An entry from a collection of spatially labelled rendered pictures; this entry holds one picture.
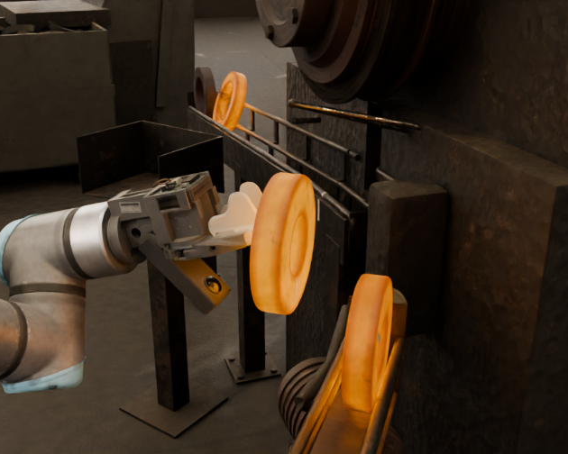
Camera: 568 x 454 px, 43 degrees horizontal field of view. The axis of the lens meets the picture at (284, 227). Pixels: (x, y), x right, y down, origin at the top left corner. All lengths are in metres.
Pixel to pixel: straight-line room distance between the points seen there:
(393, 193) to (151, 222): 0.38
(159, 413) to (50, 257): 1.08
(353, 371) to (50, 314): 0.36
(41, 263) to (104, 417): 1.09
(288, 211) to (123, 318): 1.69
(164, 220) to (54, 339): 0.19
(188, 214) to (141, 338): 1.48
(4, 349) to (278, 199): 0.33
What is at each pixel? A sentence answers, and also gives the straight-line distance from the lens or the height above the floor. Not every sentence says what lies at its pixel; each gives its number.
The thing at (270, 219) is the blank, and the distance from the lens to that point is 0.73.
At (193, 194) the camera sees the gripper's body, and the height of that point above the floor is 0.88.
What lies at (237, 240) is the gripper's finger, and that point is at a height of 0.83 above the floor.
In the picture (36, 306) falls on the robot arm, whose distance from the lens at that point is 0.89.
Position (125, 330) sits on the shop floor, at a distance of 2.31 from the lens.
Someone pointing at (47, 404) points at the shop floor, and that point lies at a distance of 2.03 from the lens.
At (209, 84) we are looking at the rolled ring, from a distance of 2.23.
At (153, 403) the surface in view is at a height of 0.01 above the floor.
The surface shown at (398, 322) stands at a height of 0.69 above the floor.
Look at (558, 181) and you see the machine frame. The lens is 0.91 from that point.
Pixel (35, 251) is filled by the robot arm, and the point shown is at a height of 0.79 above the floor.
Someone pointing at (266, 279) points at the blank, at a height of 0.81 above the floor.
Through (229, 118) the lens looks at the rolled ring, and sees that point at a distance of 2.04.
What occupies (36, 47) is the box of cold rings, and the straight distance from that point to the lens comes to 3.51.
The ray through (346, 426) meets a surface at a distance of 0.83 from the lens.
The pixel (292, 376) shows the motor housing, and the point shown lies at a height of 0.52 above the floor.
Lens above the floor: 1.14
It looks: 22 degrees down
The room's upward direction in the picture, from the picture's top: straight up
